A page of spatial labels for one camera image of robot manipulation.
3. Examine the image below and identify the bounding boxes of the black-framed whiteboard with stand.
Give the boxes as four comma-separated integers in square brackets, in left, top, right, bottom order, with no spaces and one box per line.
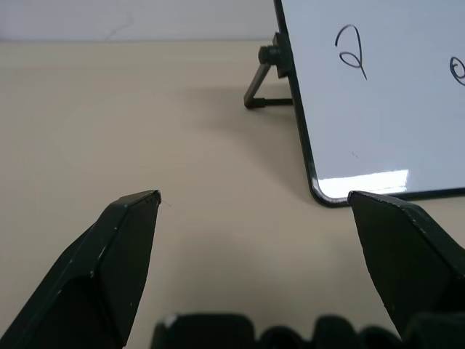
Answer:
[243,0,465,209]

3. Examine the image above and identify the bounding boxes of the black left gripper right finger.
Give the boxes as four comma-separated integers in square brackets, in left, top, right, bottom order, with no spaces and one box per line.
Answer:
[347,190,465,342]

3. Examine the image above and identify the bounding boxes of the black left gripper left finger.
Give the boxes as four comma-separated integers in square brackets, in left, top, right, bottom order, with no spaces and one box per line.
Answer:
[0,189,161,349]

